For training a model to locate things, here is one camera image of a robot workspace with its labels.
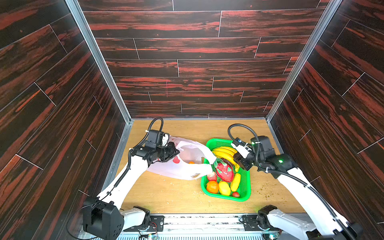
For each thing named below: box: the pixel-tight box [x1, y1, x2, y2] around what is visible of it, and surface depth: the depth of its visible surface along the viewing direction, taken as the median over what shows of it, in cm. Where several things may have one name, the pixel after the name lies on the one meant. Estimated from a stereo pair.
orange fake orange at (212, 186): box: [206, 180, 219, 194], surface depth 81 cm
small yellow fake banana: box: [231, 173, 241, 192], surface depth 86 cm
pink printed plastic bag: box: [146, 135, 217, 181], surface depth 80 cm
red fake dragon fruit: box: [214, 158, 235, 183], surface depth 85 cm
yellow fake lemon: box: [218, 181, 231, 196], surface depth 83 cm
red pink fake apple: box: [208, 171, 217, 182], surface depth 88 cm
